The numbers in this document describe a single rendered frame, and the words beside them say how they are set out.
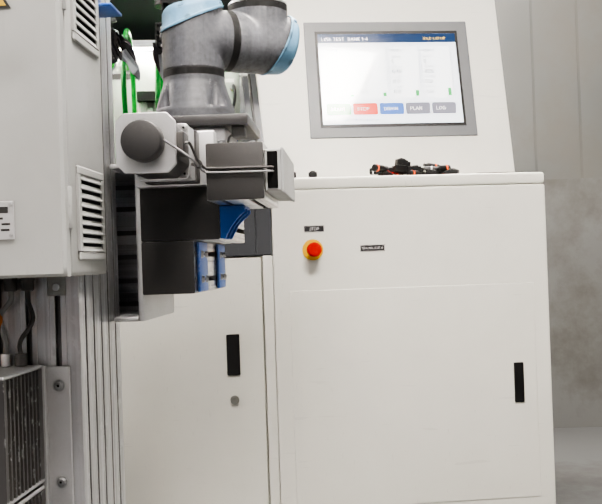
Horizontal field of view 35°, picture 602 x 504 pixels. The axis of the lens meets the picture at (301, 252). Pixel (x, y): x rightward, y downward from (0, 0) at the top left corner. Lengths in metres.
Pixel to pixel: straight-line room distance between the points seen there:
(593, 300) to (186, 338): 2.48
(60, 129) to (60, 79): 0.07
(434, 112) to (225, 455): 1.10
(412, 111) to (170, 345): 0.94
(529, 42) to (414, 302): 2.29
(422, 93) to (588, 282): 1.91
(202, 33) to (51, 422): 0.76
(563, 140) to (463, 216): 2.05
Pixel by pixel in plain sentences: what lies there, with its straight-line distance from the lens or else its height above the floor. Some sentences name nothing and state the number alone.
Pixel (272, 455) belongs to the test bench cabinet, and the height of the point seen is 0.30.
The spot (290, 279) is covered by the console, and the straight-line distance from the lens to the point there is 2.38.
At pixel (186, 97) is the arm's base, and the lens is 1.79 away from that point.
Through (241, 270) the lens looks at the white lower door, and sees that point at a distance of 2.37.
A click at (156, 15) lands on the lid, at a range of 2.94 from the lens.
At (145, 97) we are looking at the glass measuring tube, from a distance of 2.92.
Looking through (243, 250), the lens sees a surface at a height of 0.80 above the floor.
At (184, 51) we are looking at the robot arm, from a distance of 1.82.
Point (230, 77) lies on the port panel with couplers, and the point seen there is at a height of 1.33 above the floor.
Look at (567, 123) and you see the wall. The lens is 4.49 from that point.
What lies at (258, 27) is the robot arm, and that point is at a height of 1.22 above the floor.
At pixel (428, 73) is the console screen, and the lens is 2.79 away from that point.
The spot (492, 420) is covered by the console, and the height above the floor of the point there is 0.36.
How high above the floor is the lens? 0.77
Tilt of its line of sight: 1 degrees up
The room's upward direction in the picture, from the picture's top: 2 degrees counter-clockwise
